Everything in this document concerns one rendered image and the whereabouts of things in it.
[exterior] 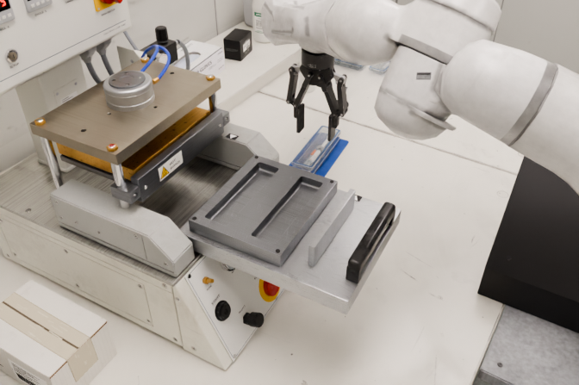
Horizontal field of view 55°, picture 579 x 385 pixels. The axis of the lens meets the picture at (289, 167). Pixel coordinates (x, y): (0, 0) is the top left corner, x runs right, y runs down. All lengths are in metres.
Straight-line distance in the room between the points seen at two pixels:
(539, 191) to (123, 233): 0.72
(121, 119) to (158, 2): 0.89
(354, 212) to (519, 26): 2.50
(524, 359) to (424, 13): 0.62
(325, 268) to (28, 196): 0.57
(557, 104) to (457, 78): 0.11
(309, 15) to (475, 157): 0.73
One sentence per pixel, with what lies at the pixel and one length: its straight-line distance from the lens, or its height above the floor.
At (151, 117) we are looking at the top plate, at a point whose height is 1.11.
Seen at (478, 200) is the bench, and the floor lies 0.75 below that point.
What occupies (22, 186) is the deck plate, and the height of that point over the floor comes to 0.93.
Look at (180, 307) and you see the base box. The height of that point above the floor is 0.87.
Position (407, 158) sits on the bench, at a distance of 1.45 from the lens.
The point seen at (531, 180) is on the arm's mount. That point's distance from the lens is 1.10.
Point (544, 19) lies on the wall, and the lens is 3.28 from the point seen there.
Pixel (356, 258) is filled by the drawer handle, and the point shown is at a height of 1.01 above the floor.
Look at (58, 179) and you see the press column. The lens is 1.01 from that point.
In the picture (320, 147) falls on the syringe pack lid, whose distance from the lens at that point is 1.38.
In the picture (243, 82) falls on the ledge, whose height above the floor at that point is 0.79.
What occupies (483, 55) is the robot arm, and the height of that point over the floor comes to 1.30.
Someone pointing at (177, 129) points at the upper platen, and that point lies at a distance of 0.98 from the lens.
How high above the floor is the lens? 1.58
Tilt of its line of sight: 37 degrees down
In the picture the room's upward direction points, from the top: straight up
